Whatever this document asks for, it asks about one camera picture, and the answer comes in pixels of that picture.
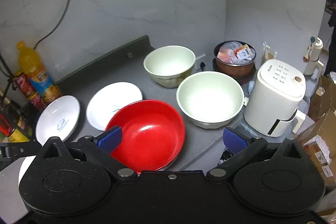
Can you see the white air fryer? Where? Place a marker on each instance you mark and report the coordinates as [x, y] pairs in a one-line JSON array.
[[274, 100]]

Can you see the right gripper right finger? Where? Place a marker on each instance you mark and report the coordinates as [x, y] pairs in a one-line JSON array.
[[243, 148]]

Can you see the cardboard boxes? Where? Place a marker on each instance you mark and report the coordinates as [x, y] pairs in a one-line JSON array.
[[319, 139]]

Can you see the red bowl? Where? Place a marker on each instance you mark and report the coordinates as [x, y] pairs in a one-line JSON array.
[[153, 133]]

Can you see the brown pot with packets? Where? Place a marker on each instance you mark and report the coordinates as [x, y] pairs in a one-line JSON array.
[[235, 58]]

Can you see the white bakery plate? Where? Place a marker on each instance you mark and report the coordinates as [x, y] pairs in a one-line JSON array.
[[108, 101]]

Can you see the red soda can lower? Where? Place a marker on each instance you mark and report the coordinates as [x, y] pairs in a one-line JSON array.
[[29, 91]]

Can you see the wall power socket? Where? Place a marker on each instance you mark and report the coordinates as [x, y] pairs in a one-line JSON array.
[[200, 62]]

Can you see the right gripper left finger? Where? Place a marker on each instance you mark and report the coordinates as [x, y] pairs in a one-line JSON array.
[[98, 151]]

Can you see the black spice rack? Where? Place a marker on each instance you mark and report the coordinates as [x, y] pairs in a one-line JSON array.
[[15, 126]]

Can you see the small cream bowl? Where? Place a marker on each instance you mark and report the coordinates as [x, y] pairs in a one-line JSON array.
[[168, 66]]

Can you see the large cream bowl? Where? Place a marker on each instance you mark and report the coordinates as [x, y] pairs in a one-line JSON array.
[[210, 99]]

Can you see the orange juice bottle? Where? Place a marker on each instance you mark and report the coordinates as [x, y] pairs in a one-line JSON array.
[[32, 66]]

